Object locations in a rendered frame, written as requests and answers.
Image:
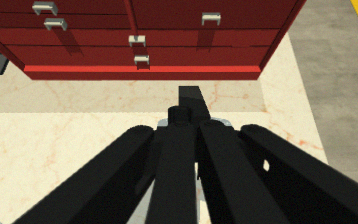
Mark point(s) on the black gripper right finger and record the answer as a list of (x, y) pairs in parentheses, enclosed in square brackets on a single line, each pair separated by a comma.
[(307, 190)]

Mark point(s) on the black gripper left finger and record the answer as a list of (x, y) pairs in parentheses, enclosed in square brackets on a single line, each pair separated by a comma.
[(102, 191)]

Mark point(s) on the red tool chest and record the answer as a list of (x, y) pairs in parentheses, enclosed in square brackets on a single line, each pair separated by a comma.
[(181, 40)]

